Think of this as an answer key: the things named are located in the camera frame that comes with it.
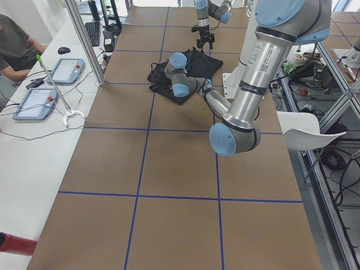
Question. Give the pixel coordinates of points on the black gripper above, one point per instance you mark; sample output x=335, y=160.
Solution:
x=203, y=33

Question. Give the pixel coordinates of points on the black graphic t-shirt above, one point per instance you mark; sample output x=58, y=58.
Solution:
x=196, y=64

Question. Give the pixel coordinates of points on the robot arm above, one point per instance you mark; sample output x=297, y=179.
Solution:
x=204, y=10
x=279, y=25

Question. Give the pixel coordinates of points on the black keyboard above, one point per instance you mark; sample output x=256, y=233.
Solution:
x=93, y=31

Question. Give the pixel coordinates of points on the white plastic chair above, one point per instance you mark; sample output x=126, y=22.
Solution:
x=302, y=131

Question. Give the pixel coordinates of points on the far teach pendant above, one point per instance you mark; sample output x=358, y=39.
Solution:
x=67, y=70

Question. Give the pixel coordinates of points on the teach pendant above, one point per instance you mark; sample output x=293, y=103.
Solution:
x=67, y=70
x=37, y=104

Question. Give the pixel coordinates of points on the black computer mouse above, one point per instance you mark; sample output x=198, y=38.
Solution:
x=63, y=50

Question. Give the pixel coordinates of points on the reacher grabber stick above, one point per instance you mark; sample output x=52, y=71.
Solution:
x=70, y=112

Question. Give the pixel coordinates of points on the near teach pendant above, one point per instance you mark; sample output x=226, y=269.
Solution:
x=37, y=104

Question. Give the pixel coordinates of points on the seated person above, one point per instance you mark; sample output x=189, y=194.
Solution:
x=19, y=51

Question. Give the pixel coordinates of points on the red cylinder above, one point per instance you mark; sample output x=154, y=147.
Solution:
x=17, y=245

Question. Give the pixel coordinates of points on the aluminium frame post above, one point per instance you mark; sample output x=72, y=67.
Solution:
x=80, y=29

